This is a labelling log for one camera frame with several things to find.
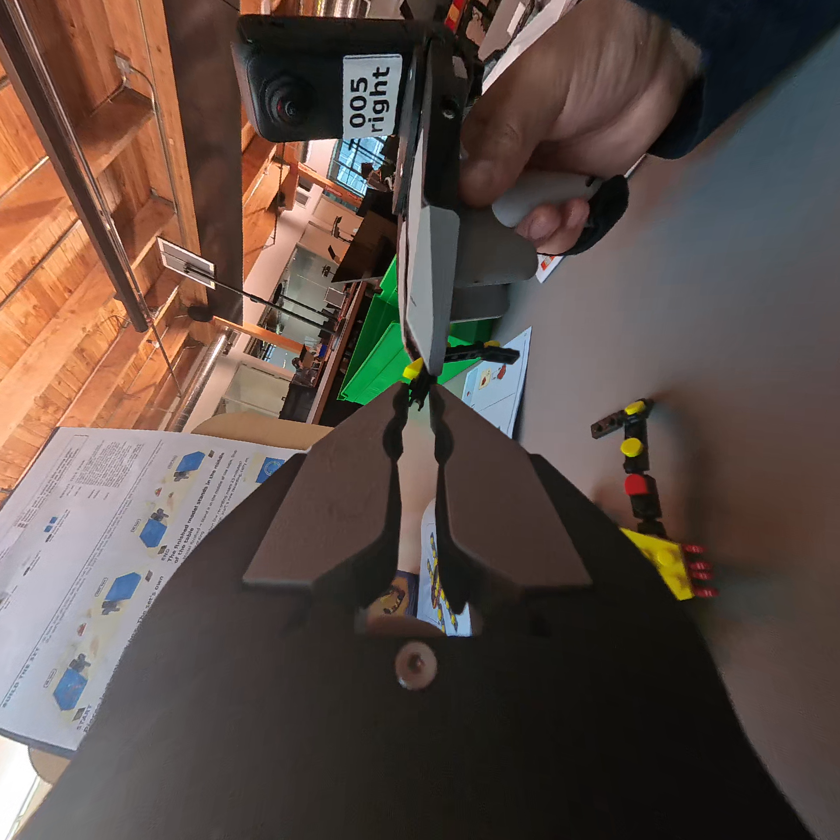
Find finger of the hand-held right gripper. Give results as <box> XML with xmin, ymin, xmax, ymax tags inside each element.
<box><xmin>399</xmin><ymin>205</ymin><xmax>462</xmax><ymax>376</ymax></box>

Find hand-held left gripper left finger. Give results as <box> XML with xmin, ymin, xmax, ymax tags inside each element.
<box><xmin>241</xmin><ymin>386</ymin><xmax>403</xmax><ymax>595</ymax></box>

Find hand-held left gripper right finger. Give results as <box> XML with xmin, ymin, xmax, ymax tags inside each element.
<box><xmin>432</xmin><ymin>386</ymin><xmax>593</xmax><ymax>608</ymax></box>

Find black lego leg yellow studs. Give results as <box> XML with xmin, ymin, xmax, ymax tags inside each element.
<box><xmin>402</xmin><ymin>343</ymin><xmax>521</xmax><ymax>413</ymax></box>

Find yellow red black lego spider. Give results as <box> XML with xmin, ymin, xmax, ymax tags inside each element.
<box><xmin>589</xmin><ymin>397</ymin><xmax>721</xmax><ymax>602</ymax></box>

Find person's right forearm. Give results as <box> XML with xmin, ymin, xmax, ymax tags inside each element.
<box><xmin>630</xmin><ymin>0</ymin><xmax>840</xmax><ymax>161</ymax></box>

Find lego instruction booklet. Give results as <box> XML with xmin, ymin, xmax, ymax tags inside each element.
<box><xmin>416</xmin><ymin>499</ymin><xmax>475</xmax><ymax>639</ymax></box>

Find small folded lego leaflet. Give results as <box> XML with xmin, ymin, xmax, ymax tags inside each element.
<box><xmin>459</xmin><ymin>327</ymin><xmax>534</xmax><ymax>441</ymax></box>

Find lego set box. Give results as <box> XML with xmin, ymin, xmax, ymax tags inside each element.
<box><xmin>366</xmin><ymin>570</ymin><xmax>421</xmax><ymax>632</ymax></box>

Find person's right hand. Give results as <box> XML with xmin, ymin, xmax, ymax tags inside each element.
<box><xmin>458</xmin><ymin>0</ymin><xmax>706</xmax><ymax>258</ymax></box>

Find wooden board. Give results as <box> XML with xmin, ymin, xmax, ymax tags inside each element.
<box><xmin>190</xmin><ymin>411</ymin><xmax>337</xmax><ymax>455</ymax></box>

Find green plastic bin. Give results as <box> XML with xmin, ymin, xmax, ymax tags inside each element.
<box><xmin>336</xmin><ymin>255</ymin><xmax>501</xmax><ymax>404</ymax></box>

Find ceiling light panel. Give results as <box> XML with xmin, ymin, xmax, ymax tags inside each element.
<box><xmin>156</xmin><ymin>236</ymin><xmax>216</xmax><ymax>291</ymax></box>

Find printed task sheet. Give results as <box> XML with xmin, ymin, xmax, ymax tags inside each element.
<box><xmin>0</xmin><ymin>427</ymin><xmax>309</xmax><ymax>753</ymax></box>

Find silver ventilation duct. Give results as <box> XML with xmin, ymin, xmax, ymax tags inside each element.
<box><xmin>169</xmin><ymin>325</ymin><xmax>234</xmax><ymax>431</ymax></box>

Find black ceiling rail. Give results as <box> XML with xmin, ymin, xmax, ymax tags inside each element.
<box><xmin>0</xmin><ymin>0</ymin><xmax>153</xmax><ymax>333</ymax></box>

